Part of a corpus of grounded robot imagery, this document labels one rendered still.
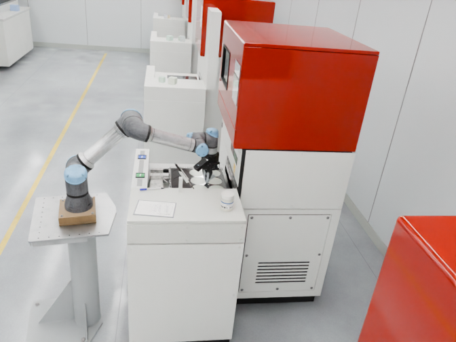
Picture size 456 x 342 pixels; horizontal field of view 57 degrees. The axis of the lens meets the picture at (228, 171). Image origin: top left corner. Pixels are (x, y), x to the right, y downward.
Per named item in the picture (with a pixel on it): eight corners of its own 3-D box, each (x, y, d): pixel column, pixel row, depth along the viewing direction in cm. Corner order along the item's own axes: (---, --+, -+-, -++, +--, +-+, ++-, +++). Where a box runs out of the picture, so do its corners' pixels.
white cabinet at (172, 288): (214, 252, 352) (222, 165, 315) (230, 349, 267) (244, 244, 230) (135, 254, 342) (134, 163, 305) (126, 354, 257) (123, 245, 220)
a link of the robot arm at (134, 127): (127, 121, 218) (213, 144, 238) (125, 114, 227) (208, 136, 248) (121, 141, 222) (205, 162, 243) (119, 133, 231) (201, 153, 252)
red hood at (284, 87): (313, 108, 325) (328, 27, 298) (355, 152, 254) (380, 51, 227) (216, 103, 313) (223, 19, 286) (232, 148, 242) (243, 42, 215)
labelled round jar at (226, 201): (231, 205, 237) (233, 190, 232) (233, 212, 230) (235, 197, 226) (219, 205, 235) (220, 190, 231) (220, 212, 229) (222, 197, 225)
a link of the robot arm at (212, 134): (203, 127, 256) (217, 126, 259) (202, 143, 261) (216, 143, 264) (207, 131, 250) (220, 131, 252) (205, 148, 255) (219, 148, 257)
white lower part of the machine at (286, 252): (289, 237, 381) (305, 155, 344) (318, 305, 309) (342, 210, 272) (211, 238, 369) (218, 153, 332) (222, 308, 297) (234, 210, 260)
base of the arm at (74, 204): (67, 215, 229) (65, 199, 225) (62, 201, 241) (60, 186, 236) (95, 210, 236) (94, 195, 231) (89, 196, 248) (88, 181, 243)
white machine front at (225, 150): (222, 153, 332) (226, 104, 314) (239, 209, 261) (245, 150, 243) (218, 153, 332) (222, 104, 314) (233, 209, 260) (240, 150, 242)
